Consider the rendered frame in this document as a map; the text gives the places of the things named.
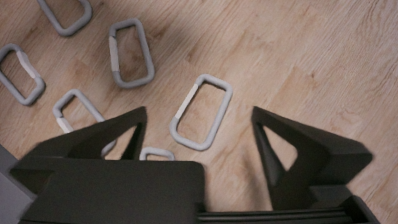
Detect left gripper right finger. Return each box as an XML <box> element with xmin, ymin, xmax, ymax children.
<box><xmin>249</xmin><ymin>106</ymin><xmax>372</xmax><ymax>210</ymax></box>

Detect grey tray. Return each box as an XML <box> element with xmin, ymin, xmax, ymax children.
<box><xmin>0</xmin><ymin>144</ymin><xmax>39</xmax><ymax>224</ymax></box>

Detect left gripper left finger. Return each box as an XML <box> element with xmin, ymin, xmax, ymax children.
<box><xmin>28</xmin><ymin>106</ymin><xmax>150</xmax><ymax>160</ymax></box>

